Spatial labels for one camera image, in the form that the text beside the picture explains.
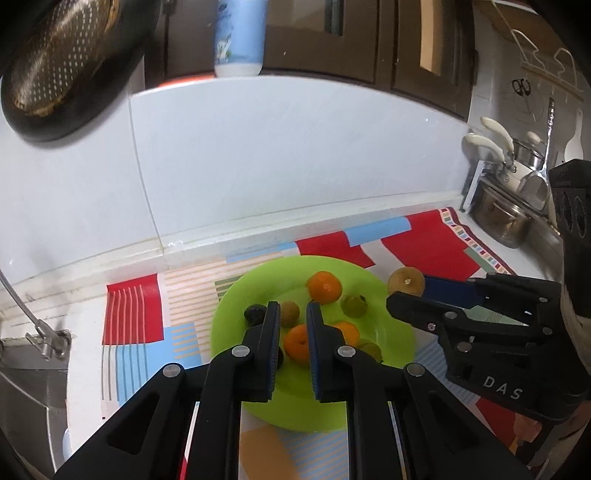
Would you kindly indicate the lime green plate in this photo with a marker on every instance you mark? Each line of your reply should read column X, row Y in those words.
column 283, row 280

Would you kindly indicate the white rice spoon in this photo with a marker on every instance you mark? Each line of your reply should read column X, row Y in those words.
column 574, row 146

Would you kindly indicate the speckled yellow-brown fruit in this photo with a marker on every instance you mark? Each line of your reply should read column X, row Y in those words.
column 407, row 280

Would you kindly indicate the blue white bottle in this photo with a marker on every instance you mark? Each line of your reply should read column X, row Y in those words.
column 240, row 34

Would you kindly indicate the cream pan handle lower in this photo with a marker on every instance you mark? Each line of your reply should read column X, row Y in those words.
column 484, row 142

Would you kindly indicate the orange citrus fruit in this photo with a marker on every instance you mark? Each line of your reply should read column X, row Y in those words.
column 349, row 331

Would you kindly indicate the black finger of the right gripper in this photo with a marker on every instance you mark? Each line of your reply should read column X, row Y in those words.
column 485, row 290
column 438, row 318

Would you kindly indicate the metal dish rack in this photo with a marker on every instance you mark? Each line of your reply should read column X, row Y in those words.
column 482, row 175

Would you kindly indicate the black scissors on wall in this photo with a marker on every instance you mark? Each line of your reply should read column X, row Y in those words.
column 521, row 87

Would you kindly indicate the stainless steel sink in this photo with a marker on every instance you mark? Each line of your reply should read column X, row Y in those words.
column 33, row 405

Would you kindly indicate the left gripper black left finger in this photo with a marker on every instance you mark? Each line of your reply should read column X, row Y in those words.
column 184, row 423

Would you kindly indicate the yellow-green round fruit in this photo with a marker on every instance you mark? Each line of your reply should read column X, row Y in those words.
column 371, row 349

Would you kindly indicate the dark wooden cabinet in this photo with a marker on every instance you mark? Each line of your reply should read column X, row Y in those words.
column 422, row 49

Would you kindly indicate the stainless steel pot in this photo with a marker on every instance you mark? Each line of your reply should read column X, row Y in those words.
column 501, row 219

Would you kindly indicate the dark purple plum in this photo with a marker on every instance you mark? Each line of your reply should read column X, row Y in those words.
column 279, row 358
column 254, row 314

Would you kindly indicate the brownish green round fruit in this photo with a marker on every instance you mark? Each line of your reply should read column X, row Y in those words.
column 289, row 314

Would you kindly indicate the metal slotted spatula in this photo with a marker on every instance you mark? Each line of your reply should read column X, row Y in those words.
column 534, row 188

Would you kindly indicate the small orange citrus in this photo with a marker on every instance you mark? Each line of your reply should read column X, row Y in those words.
column 295, row 344

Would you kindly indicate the thin chrome gooseneck faucet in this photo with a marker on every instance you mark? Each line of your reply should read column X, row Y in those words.
column 48, row 342

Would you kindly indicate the cream pan handle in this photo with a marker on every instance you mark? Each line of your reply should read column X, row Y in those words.
column 500, row 130
column 484, row 142

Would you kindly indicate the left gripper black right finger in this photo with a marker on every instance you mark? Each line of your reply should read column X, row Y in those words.
column 403, row 423

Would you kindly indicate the cream pan handle upper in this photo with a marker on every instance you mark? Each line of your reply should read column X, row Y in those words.
column 500, row 130

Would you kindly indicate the golden perforated strainer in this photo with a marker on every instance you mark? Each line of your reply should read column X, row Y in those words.
column 57, row 53

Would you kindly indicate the small orange mandarin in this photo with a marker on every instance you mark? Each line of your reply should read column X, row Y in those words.
column 324, row 287

